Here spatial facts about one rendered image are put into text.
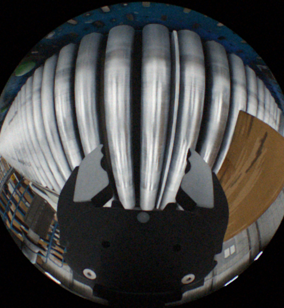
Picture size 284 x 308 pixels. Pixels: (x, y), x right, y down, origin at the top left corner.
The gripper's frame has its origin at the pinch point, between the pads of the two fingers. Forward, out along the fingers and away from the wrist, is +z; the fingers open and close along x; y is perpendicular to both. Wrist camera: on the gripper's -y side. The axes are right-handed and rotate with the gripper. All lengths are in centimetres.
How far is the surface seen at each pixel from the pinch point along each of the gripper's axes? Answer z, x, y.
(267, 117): 5.7, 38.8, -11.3
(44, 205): 1, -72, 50
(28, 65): -0.6, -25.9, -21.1
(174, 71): 6.5, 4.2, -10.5
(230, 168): 2.2, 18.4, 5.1
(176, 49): 5.8, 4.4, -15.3
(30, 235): -34, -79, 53
